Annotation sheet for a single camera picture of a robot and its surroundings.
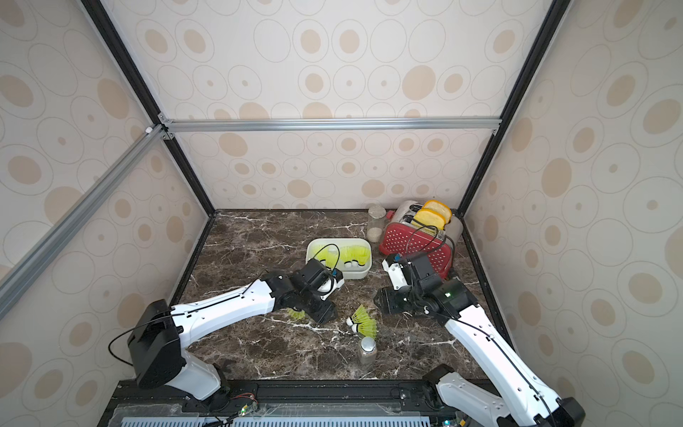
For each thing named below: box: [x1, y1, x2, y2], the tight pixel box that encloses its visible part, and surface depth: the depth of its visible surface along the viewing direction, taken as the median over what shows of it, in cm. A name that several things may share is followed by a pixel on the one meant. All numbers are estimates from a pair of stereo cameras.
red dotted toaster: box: [378, 200, 464, 280], surface depth 93 cm
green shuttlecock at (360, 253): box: [339, 245, 371, 266], surface depth 102 cm
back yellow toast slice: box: [422, 200, 452, 226], surface depth 92 cm
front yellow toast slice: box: [413, 208, 447, 231], surface depth 90 cm
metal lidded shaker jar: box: [360, 336, 378, 365], surface depth 75 cm
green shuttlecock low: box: [351, 318, 378, 339], surface depth 85 cm
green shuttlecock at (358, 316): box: [345, 304, 370, 327], surface depth 87 cm
